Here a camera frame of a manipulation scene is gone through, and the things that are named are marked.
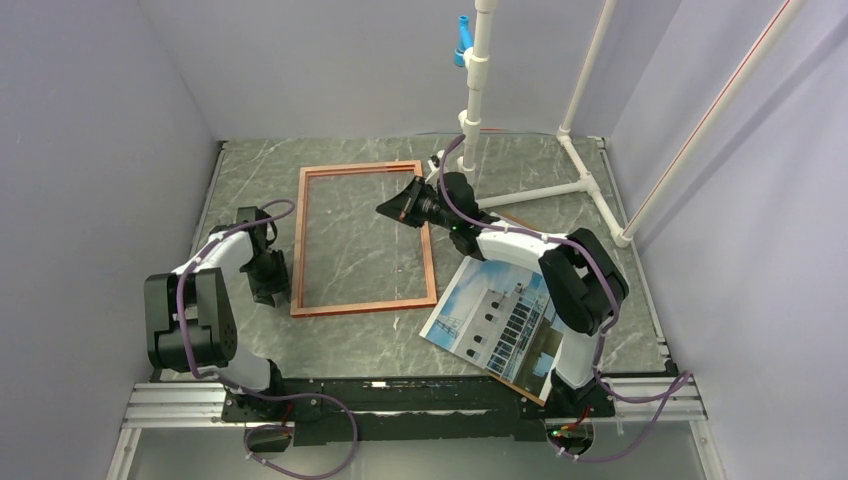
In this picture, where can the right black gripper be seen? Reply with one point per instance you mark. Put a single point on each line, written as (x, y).
(403, 206)

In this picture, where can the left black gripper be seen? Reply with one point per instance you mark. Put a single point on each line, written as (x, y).
(262, 291)

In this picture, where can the orange wooden picture frame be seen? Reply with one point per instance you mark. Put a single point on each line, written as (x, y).
(297, 307)

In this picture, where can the clear transparent sheet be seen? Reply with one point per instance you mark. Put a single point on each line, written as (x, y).
(354, 255)

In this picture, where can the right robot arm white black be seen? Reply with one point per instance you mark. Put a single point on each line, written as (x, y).
(583, 281)

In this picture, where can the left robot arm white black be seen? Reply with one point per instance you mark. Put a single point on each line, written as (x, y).
(189, 321)

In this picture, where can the building and sky photo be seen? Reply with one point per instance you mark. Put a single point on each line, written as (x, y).
(500, 318)

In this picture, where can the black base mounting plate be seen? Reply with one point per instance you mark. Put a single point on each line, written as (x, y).
(324, 410)

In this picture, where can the white PVC pipe stand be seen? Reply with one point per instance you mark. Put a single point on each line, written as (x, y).
(622, 235)

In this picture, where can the blue pipe fitting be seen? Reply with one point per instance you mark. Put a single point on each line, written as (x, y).
(464, 42)

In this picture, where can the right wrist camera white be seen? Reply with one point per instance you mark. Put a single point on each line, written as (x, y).
(434, 164)

